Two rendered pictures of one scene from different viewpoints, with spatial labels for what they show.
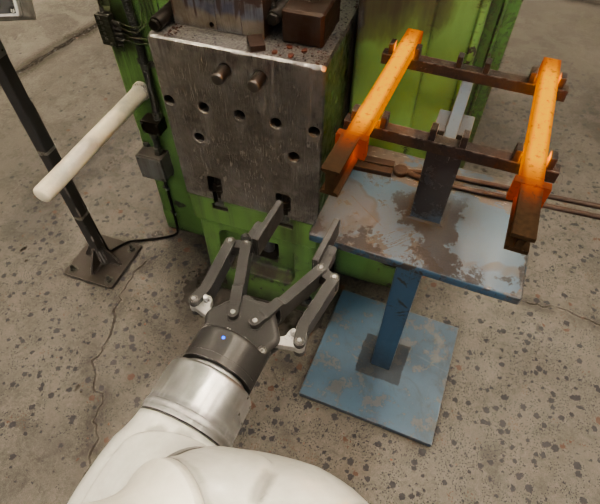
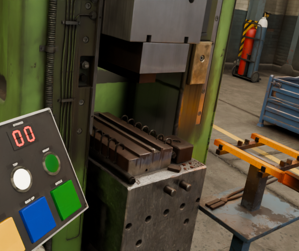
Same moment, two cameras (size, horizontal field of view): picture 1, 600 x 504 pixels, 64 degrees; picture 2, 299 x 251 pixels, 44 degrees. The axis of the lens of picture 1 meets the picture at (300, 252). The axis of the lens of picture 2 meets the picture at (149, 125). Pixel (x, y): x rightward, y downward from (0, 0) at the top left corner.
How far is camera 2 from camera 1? 1.29 m
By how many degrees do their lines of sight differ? 58
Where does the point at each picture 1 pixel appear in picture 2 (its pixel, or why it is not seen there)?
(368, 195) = (232, 214)
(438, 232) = (264, 211)
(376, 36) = not seen: hidden behind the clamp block
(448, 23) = (202, 135)
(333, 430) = not seen: outside the picture
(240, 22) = (160, 162)
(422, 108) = not seen: hidden behind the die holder
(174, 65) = (139, 200)
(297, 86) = (196, 180)
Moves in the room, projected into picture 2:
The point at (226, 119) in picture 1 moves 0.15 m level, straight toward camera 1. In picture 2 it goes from (158, 219) to (199, 232)
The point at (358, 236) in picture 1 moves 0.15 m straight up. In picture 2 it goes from (257, 228) to (266, 194)
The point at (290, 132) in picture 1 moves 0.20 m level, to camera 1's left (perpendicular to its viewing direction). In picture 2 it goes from (188, 207) to (163, 231)
